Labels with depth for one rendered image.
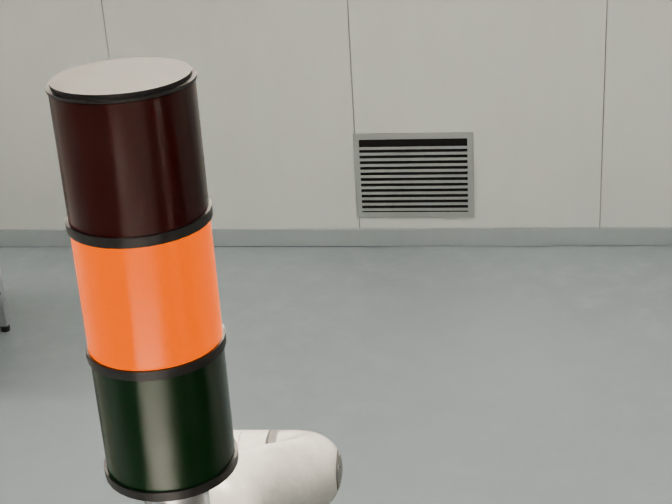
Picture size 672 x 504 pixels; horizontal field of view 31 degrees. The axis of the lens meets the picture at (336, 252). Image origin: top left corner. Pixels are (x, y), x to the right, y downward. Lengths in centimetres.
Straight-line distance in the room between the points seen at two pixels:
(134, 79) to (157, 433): 12
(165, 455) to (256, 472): 95
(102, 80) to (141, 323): 8
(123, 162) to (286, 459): 106
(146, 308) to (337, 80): 555
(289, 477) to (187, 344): 102
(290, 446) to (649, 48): 463
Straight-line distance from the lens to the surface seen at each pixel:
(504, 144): 599
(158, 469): 44
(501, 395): 483
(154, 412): 43
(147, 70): 41
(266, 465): 141
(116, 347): 42
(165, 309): 41
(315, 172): 611
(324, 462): 147
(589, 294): 567
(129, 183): 39
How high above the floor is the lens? 245
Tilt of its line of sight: 23 degrees down
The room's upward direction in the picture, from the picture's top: 4 degrees counter-clockwise
